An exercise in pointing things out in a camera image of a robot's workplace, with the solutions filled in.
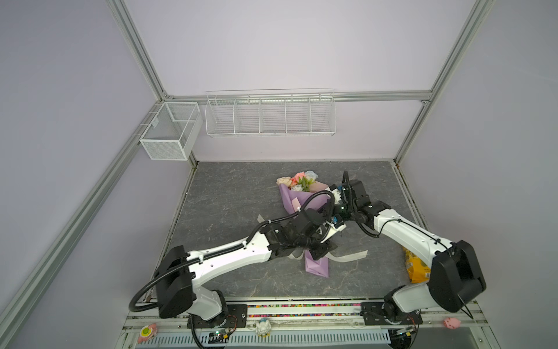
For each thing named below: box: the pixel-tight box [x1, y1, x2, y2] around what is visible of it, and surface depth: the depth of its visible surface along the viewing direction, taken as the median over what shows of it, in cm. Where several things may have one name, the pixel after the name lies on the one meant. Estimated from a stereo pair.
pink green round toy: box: [138, 322, 159, 344], surface depth 68 cm
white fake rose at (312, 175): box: [305, 170, 319, 182], surface depth 110 cm
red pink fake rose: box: [290, 171, 306, 186], surface depth 108 cm
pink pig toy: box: [443, 317, 462, 330], surface depth 72 cm
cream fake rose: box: [276, 175, 293, 187], surface depth 107 cm
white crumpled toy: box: [255, 319, 272, 338], surface depth 69 cm
